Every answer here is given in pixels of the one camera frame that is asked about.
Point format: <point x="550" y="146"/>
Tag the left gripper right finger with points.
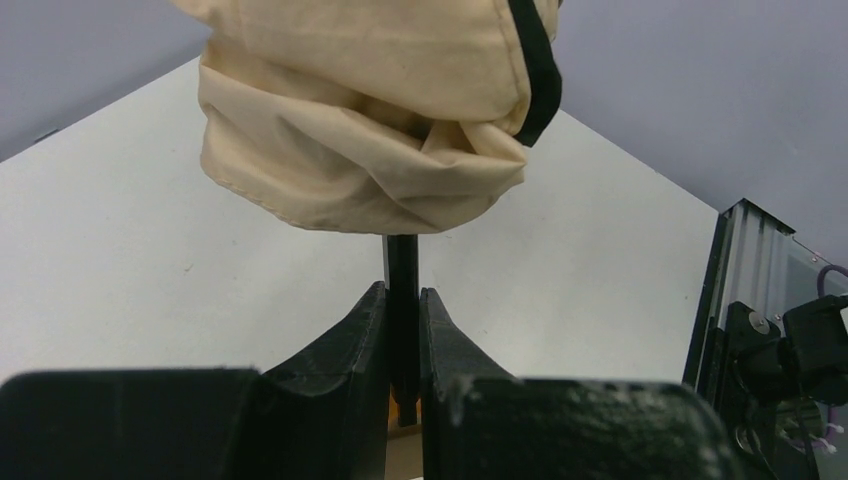
<point x="481" y="422"/>

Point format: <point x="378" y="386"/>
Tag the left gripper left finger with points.
<point x="321" y="414"/>

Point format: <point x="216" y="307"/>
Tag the beige patterned umbrella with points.
<point x="389" y="118"/>

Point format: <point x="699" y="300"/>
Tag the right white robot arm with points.
<point x="808" y="360"/>

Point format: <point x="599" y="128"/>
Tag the aluminium rail frame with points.
<point x="756" y="272"/>

